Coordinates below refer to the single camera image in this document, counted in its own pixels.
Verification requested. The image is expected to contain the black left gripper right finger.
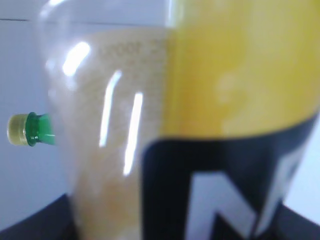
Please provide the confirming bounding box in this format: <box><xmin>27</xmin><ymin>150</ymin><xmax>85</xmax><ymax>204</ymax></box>
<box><xmin>257</xmin><ymin>200</ymin><xmax>320</xmax><ymax>240</ymax></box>

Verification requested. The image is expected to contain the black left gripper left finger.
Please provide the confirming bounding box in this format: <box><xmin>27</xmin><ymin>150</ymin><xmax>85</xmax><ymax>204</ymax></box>
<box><xmin>0</xmin><ymin>194</ymin><xmax>78</xmax><ymax>240</ymax></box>

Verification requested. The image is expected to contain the NFC orange juice bottle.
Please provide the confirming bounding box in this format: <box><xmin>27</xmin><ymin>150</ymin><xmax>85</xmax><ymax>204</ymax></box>
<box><xmin>38</xmin><ymin>0</ymin><xmax>320</xmax><ymax>240</ymax></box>

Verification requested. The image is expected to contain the green soda bottle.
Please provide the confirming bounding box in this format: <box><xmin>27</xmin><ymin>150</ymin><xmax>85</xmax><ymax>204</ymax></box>
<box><xmin>6</xmin><ymin>112</ymin><xmax>56</xmax><ymax>147</ymax></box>

